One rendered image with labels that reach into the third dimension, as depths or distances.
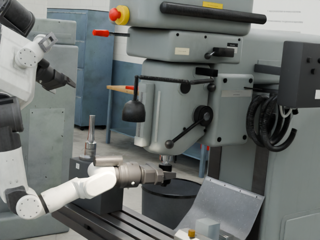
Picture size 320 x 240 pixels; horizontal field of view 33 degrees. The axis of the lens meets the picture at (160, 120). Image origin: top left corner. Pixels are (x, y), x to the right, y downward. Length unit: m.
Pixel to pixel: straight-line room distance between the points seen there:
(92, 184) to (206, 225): 0.39
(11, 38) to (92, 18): 7.24
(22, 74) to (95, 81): 7.41
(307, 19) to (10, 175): 5.36
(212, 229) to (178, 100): 0.42
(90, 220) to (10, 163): 0.54
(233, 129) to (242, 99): 0.11
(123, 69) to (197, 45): 7.56
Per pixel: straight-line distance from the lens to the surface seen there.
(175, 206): 3.80
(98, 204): 2.20
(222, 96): 1.87
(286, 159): 2.10
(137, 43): 1.82
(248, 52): 1.96
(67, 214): 2.31
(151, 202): 3.86
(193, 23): 1.73
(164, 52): 1.71
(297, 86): 1.76
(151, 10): 1.65
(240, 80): 1.93
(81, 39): 9.15
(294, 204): 2.20
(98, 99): 9.29
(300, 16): 6.77
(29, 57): 1.75
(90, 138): 2.27
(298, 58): 1.76
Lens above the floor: 1.71
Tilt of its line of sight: 9 degrees down
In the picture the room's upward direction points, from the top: 5 degrees clockwise
